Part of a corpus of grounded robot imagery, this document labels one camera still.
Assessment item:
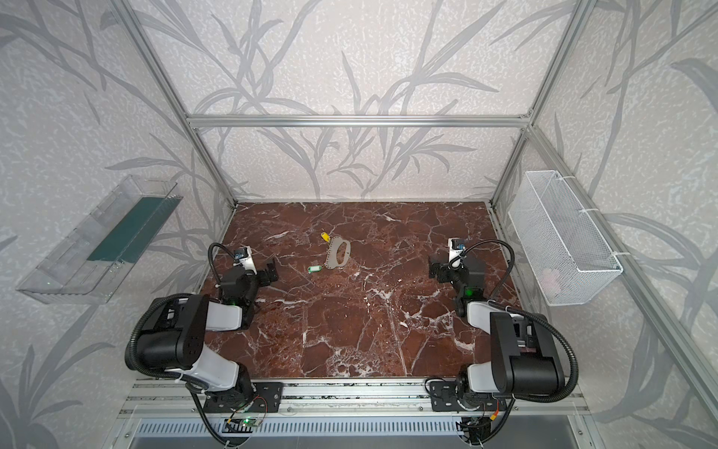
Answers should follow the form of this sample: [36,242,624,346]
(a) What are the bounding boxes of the white wire mesh basket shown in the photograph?
[509,170,623,306]

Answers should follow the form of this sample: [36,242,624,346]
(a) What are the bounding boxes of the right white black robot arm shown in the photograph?
[428,257,579,411]

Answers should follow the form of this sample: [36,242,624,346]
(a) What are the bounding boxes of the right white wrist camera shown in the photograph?
[448,238,467,269]

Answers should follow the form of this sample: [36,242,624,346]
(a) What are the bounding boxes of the pink object in basket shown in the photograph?
[540,269,562,299]

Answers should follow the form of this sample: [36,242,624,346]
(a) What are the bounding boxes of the clear plastic wall tray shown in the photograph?
[17,175,182,305]

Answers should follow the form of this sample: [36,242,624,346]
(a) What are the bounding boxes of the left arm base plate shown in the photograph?
[203,382,284,413]

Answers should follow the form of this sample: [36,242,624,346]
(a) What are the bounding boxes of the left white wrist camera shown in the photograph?
[234,246,257,274]

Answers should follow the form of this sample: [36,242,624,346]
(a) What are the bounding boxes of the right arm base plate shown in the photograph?
[424,378,508,413]

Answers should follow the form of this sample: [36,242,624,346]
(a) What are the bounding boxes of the aluminium mounting rail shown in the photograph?
[117,377,590,419]

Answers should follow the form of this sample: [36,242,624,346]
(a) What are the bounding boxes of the steel key organizer plate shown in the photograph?
[325,236,352,269]

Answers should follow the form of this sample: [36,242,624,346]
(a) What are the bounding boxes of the green circuit board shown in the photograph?
[224,416,264,434]

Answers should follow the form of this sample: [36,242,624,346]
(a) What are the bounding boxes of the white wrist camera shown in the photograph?
[448,238,467,269]
[234,246,257,274]

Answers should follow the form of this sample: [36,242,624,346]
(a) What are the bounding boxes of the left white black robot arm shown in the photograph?
[125,259,279,401]

